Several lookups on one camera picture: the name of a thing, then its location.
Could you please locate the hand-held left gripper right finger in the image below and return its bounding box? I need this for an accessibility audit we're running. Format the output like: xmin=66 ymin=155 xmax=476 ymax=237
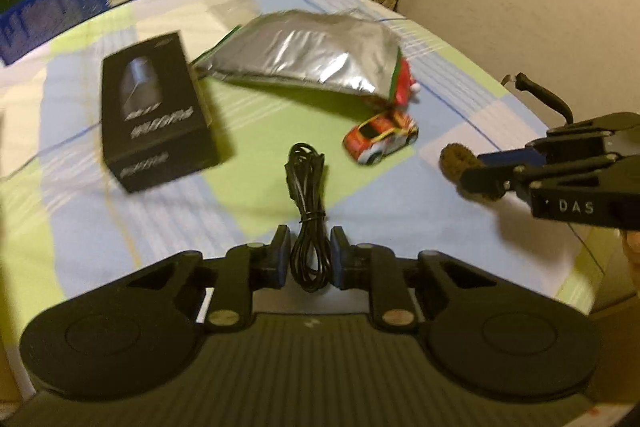
xmin=330 ymin=227 xmax=501 ymax=333

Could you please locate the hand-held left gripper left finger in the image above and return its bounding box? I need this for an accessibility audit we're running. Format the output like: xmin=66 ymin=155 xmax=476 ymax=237
xmin=117 ymin=224 xmax=292 ymax=333

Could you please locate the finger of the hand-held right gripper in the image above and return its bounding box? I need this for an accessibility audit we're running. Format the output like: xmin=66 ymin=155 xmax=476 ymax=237
xmin=477 ymin=132 xmax=616 ymax=170
xmin=459 ymin=154 xmax=621 ymax=208

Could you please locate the brown knitted toy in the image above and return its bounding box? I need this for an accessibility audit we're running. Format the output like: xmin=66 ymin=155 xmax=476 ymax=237
xmin=439 ymin=144 xmax=508 ymax=205

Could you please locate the orange white toy car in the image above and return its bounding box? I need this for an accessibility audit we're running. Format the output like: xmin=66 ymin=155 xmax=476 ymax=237
xmin=342 ymin=111 xmax=420 ymax=166

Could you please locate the red strawberry toy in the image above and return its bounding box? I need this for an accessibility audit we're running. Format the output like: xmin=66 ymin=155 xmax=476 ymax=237
xmin=389 ymin=59 xmax=423 ymax=110

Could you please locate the black product box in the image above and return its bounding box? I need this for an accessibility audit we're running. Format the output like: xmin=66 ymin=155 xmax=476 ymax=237
xmin=100 ymin=31 xmax=237 ymax=194

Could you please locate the silver foil bag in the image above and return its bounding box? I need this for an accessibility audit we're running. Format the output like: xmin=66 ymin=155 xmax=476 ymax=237
xmin=192 ymin=9 xmax=403 ymax=102

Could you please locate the person's right hand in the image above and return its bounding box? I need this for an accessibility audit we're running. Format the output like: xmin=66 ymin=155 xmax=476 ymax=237
xmin=622 ymin=229 xmax=640 ymax=269

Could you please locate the checkered tablecloth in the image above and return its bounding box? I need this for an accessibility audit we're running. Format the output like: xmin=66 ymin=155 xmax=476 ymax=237
xmin=0 ymin=0 xmax=601 ymax=343

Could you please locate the blue cardboard box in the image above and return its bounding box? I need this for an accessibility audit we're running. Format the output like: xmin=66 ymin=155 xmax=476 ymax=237
xmin=0 ymin=0 xmax=141 ymax=66

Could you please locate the black stiff cable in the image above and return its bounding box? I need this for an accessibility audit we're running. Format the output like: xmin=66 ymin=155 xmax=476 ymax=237
xmin=501 ymin=73 xmax=574 ymax=125

